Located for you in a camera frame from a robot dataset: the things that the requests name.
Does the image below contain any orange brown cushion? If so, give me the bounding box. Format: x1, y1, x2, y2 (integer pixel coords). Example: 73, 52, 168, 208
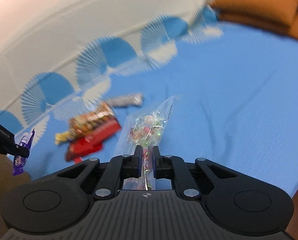
209, 0, 298, 40

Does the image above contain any purple chocolate bar wrapper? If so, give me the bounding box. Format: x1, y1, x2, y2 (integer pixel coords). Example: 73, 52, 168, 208
12, 129, 35, 176

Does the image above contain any yellow gold snack bar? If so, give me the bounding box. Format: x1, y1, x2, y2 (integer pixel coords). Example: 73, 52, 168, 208
55, 131, 74, 145

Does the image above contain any clear bag of coated peanuts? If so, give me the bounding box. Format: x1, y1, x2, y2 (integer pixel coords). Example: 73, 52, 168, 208
69, 103, 115, 139

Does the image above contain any clear bag of colourful candies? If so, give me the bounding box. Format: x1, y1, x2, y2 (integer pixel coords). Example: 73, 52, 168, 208
113, 95, 180, 191

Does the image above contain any blue white fan-pattern sheet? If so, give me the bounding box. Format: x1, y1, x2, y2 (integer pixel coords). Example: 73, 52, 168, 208
0, 0, 298, 195

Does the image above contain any silver foil snack stick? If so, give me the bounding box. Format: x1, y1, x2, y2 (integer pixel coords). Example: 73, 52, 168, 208
105, 93, 144, 107

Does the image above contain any red coffee pouch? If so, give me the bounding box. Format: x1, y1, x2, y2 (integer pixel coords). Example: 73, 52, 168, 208
65, 118, 121, 162

